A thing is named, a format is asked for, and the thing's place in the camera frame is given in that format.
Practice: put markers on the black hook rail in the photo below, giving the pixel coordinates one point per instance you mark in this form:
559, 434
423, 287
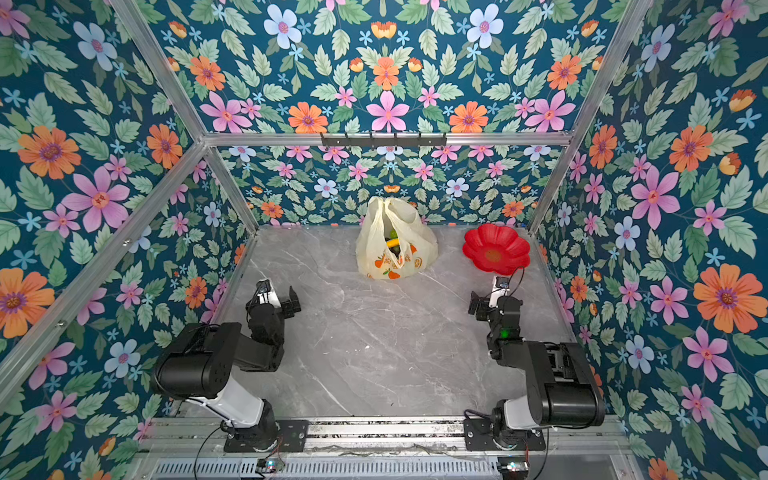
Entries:
371, 140

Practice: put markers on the cream plastic fruit-print bag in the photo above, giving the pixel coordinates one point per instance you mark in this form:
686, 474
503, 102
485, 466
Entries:
392, 218

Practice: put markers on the red flower-shaped plastic bowl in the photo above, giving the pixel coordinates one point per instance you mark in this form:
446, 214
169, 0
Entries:
497, 249

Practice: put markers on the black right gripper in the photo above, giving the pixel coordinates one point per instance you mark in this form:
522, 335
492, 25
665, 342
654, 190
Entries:
489, 301

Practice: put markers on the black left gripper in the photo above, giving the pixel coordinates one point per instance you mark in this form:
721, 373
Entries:
279, 298

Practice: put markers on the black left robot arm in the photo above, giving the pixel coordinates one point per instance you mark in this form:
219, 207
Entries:
197, 368

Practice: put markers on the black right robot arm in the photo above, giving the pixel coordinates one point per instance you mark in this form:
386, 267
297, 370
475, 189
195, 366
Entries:
561, 391

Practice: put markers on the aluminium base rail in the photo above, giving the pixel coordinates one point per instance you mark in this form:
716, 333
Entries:
378, 435

